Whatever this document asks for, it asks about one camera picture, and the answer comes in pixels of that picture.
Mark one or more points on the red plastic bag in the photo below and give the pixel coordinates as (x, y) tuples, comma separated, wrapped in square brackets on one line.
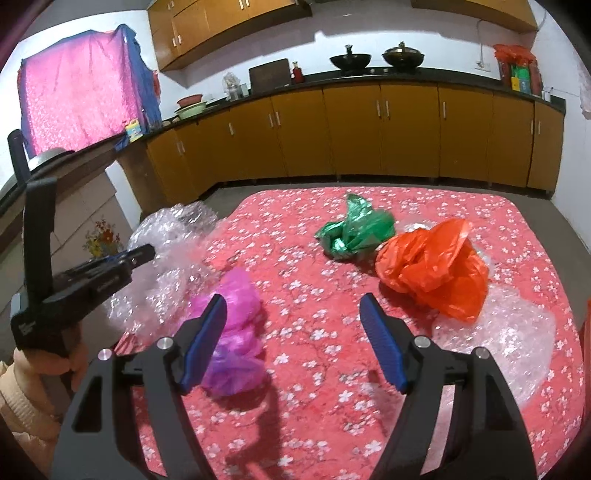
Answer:
[(434, 272)]

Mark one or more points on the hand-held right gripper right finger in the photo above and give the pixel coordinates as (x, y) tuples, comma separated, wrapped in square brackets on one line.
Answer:
[(383, 341)]

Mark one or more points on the purple plastic bag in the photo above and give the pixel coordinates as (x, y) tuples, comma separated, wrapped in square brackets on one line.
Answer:
[(240, 300)]

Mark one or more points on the red bag on counter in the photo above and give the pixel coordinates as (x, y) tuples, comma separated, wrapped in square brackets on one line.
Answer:
[(517, 54)]

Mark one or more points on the wooden kitchen cabinets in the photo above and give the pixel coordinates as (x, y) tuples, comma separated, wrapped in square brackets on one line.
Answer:
[(485, 11), (207, 23), (351, 134)]

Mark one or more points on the black wok with lid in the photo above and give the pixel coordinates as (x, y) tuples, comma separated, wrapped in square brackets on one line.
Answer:
[(402, 57)]

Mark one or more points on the wooden upper kitchen cabinets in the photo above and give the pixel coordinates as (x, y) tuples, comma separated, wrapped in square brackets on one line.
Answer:
[(485, 11), (207, 23)]

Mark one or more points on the clear bubble wrap sheet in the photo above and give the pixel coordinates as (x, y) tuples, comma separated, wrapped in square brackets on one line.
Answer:
[(171, 277), (503, 337)]

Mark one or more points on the white wall socket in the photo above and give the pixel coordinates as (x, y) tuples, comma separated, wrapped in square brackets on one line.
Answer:
[(483, 63)]

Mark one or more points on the person's left hand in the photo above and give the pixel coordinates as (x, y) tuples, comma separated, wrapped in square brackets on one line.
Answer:
[(46, 362)]

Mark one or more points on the pink hanging cloth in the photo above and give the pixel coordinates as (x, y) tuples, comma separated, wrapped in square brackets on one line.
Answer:
[(83, 92)]

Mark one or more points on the red basin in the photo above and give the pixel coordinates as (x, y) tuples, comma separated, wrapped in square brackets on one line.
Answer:
[(190, 100)]

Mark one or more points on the green basin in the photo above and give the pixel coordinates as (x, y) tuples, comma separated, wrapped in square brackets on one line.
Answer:
[(190, 112)]

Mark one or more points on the dark cutting board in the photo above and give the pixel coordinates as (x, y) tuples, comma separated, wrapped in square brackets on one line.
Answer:
[(270, 74)]

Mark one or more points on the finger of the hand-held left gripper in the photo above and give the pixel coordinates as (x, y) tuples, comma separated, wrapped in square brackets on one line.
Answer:
[(134, 256)]

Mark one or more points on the green box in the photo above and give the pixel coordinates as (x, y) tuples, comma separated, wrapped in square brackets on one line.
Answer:
[(521, 77)]

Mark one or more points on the green plastic bag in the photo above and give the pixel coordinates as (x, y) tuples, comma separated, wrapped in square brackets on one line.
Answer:
[(355, 230)]

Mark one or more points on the black kitchen countertop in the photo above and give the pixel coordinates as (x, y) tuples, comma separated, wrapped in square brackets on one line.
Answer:
[(452, 77)]

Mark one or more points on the small colourful box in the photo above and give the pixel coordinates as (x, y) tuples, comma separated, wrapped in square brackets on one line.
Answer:
[(134, 131)]

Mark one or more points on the red floral tablecloth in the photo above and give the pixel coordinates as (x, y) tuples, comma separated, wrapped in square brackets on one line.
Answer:
[(314, 295)]

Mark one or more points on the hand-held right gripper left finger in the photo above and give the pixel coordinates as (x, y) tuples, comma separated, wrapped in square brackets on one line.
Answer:
[(203, 346)]

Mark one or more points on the wooden lower kitchen cabinets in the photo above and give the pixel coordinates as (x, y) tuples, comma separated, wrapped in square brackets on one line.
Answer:
[(351, 134)]

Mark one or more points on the red bottle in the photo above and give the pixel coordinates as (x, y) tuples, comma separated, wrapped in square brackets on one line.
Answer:
[(298, 74)]

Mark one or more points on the glass jar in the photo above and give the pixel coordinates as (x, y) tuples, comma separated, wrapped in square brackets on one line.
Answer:
[(232, 86)]

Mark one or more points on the small bubble wrap piece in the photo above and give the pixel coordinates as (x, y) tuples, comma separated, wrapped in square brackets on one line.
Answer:
[(413, 227)]

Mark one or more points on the floral decorated panel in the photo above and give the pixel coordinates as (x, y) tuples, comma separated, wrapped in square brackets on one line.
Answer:
[(92, 207)]

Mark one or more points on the white mug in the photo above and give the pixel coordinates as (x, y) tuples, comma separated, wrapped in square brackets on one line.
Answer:
[(548, 93)]

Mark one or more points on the person's left forearm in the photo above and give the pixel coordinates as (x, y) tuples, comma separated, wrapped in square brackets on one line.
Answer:
[(23, 415)]

